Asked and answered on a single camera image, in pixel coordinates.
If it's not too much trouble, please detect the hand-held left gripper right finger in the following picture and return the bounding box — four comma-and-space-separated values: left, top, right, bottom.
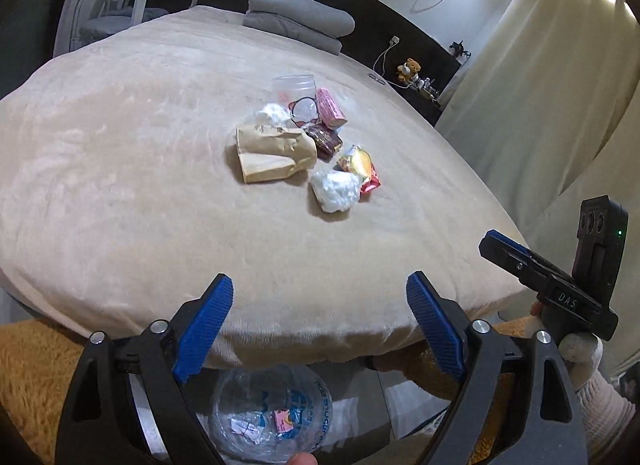
406, 271, 588, 465

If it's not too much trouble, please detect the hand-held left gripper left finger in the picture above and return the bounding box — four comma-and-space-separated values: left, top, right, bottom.
56, 273, 235, 465

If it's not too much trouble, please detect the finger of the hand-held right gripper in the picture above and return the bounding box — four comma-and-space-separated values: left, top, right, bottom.
478, 236, 551, 293
487, 229, 576, 281

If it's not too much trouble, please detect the clear printed plastic bag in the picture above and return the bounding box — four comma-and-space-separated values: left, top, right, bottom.
209, 364, 335, 463

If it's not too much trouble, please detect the white plastic bag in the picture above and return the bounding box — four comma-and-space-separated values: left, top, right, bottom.
309, 169, 362, 214

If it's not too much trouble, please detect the yellow snack wrapper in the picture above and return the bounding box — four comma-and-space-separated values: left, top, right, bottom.
336, 145, 375, 178

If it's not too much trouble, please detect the brown paper bag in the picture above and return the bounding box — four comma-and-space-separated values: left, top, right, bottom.
236, 122, 318, 184

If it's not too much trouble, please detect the dark red box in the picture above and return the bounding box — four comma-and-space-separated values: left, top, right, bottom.
302, 125, 344, 162

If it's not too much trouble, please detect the pink packet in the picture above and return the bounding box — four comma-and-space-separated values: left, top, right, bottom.
316, 87, 348, 128

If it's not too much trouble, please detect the small white wrapper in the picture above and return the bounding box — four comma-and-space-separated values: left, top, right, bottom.
256, 102, 296, 128

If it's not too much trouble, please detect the clear red-rimmed plastic wrapper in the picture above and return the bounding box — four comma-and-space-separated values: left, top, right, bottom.
289, 97, 322, 128

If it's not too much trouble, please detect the clear plastic cup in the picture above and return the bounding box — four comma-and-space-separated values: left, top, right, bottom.
272, 74, 317, 106

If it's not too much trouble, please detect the person's right forearm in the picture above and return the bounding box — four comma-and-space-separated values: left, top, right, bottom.
572, 372, 640, 465

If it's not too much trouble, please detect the person's right hand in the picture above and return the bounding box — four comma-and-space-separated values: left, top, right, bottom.
530, 300, 606, 393

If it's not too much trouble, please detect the cream curtain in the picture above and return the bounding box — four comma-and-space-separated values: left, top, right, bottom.
435, 0, 640, 376

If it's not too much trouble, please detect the beige bed blanket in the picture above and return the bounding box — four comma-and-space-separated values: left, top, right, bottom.
0, 5, 531, 371

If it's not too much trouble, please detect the cluttered bedside table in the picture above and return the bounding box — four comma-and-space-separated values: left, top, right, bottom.
400, 74, 448, 118

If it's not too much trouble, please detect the orange fuzzy rug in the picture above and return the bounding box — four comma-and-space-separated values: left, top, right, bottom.
0, 317, 546, 465

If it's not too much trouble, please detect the brown teddy bear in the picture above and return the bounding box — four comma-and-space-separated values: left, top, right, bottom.
396, 59, 422, 86

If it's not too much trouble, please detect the black headboard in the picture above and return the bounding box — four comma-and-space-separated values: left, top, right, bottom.
165, 0, 462, 113

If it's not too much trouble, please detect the folded grey blanket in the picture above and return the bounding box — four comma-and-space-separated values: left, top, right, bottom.
242, 0, 357, 54

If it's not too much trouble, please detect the grey metal chair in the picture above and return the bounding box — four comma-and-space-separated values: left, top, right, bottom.
75, 0, 168, 46

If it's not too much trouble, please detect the white charger cable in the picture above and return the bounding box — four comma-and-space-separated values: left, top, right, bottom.
371, 36, 402, 88

